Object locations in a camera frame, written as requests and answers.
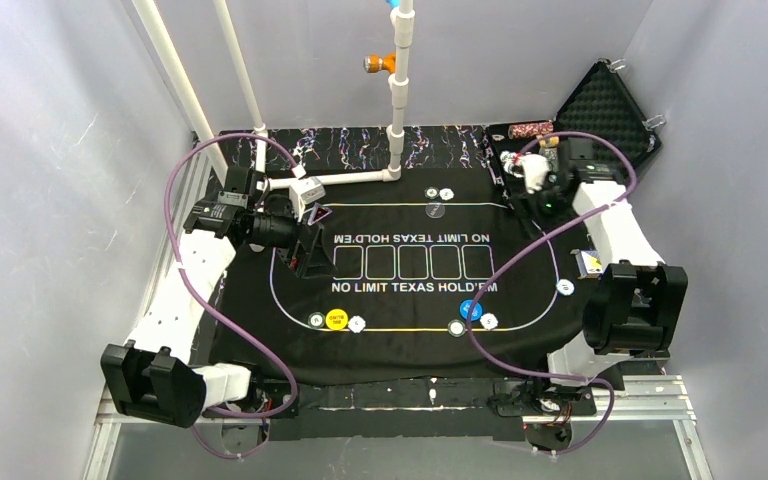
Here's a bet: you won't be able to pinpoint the green poker chip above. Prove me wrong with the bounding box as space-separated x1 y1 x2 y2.
308 312 325 329
447 319 466 338
424 187 439 200

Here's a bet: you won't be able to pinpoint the yellow big blind button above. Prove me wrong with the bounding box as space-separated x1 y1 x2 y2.
325 309 349 331

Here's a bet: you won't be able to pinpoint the white blue poker chip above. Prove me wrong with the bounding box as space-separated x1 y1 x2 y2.
479 313 499 331
347 316 367 334
439 188 455 201

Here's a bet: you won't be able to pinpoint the blue playing card deck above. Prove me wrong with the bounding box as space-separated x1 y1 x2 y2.
571 250 604 279

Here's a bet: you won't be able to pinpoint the white light-blue ten chip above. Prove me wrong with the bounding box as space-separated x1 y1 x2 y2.
556 279 575 296

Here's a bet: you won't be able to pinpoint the blue small blind button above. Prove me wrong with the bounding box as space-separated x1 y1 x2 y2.
459 300 484 322

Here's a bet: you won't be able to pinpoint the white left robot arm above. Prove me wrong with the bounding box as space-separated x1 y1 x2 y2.
100 167 336 428

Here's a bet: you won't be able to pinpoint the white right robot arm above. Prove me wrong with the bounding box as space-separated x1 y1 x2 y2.
516 136 689 387

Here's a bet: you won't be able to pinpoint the yellow chip row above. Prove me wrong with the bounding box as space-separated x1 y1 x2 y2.
539 136 560 149

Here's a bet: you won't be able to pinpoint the red white chip row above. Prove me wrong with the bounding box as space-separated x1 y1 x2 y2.
507 121 554 140

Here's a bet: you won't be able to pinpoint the white chips in case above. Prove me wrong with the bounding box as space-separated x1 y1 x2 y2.
499 151 524 178

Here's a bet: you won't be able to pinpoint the black poker chip case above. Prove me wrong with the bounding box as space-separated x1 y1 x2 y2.
485 60 663 200

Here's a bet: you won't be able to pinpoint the black poker felt mat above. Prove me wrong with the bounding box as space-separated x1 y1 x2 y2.
220 168 596 385

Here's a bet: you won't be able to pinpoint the orange clamp knob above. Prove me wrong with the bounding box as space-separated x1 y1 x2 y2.
363 52 397 75

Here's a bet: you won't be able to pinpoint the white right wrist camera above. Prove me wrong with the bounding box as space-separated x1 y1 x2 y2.
519 154 552 194

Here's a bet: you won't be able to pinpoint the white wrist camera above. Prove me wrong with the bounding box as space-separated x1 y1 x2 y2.
519 154 552 194
288 177 325 221

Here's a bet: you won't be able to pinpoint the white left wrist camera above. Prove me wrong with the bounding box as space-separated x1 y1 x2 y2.
288 177 325 221

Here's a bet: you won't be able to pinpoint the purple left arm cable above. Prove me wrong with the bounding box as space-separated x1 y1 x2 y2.
163 133 309 461

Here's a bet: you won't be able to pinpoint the white PVC pipe frame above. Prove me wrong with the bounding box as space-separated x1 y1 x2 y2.
133 0 416 193

